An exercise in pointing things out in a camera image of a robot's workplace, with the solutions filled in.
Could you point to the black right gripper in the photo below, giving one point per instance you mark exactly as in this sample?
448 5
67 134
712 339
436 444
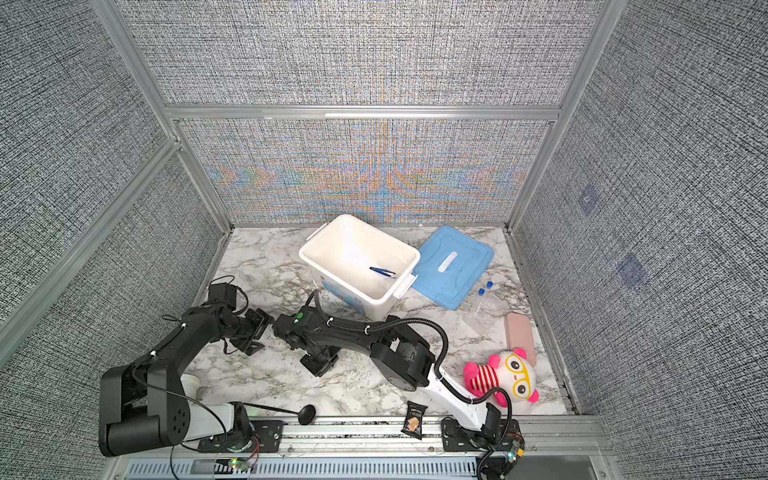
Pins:
313 355

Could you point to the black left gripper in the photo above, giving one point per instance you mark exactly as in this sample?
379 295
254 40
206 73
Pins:
261 319

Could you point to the white plastic storage bin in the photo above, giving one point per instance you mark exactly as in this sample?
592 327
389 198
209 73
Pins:
340 254

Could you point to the blue plastic tweezers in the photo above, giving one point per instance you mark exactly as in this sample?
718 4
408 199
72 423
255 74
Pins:
384 272

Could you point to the blue plastic bin lid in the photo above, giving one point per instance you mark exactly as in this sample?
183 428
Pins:
451 263

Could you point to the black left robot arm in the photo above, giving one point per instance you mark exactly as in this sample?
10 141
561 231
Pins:
143 405

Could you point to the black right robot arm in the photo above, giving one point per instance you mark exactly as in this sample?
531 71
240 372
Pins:
409 354

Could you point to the white tape roll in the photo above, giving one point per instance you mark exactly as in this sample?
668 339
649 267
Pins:
190 385

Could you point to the black snack packet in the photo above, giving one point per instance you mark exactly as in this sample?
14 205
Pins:
413 421

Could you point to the pink white plush toy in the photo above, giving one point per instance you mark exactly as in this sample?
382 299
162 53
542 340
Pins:
508 370

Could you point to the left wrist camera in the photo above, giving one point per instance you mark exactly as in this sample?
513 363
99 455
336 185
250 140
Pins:
223 293

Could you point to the black long handled spoon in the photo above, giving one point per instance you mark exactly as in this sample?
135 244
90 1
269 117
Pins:
305 416

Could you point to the aluminium front rail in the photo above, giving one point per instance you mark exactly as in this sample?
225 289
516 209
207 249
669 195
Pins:
556 447

